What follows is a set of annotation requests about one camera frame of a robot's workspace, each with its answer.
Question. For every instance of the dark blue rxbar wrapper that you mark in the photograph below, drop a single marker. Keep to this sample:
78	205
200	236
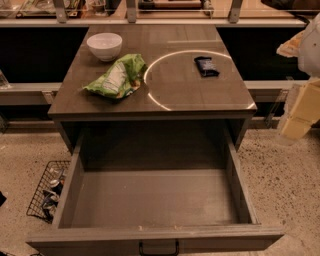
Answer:
206	67

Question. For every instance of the black drawer handle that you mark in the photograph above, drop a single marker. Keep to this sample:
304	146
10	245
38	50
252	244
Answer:
159	248

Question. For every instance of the grey wooden drawer cabinet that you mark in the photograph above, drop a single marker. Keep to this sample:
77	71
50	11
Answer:
172	88

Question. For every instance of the black wire basket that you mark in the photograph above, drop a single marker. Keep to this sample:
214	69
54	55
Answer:
51	170

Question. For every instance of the cans in wire basket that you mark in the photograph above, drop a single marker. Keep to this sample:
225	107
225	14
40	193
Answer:
52	195

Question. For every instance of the green chip bag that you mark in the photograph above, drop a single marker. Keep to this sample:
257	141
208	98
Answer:
123	78

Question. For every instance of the open grey top drawer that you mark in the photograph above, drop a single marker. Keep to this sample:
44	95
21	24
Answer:
127	185

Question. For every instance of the white ceramic bowl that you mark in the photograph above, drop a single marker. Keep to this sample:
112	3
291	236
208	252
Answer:
105	46

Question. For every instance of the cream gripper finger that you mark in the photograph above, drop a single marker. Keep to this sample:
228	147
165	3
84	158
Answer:
302	110
290	48

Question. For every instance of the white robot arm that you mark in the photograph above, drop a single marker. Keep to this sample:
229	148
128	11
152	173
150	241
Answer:
309	56

